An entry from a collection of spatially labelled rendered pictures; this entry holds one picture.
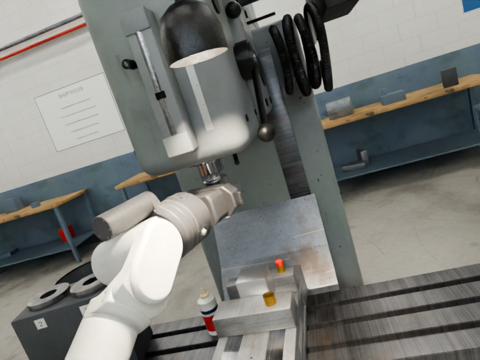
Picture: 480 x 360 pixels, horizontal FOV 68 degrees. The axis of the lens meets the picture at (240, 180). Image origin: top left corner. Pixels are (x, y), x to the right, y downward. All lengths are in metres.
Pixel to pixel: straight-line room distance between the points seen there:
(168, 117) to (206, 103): 0.06
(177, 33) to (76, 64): 5.34
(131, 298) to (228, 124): 0.29
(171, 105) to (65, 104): 5.35
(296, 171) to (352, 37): 3.97
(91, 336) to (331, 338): 0.46
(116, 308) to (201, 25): 0.32
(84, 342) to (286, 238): 0.71
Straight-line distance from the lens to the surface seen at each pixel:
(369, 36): 4.94
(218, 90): 0.55
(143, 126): 0.59
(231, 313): 0.70
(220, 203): 0.59
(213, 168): 0.64
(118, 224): 0.48
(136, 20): 0.55
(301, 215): 1.04
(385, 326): 0.76
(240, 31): 0.75
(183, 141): 0.53
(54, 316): 0.87
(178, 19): 0.41
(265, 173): 1.03
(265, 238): 1.05
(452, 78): 4.47
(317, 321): 0.80
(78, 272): 2.89
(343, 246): 1.11
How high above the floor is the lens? 1.38
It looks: 12 degrees down
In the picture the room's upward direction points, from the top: 18 degrees counter-clockwise
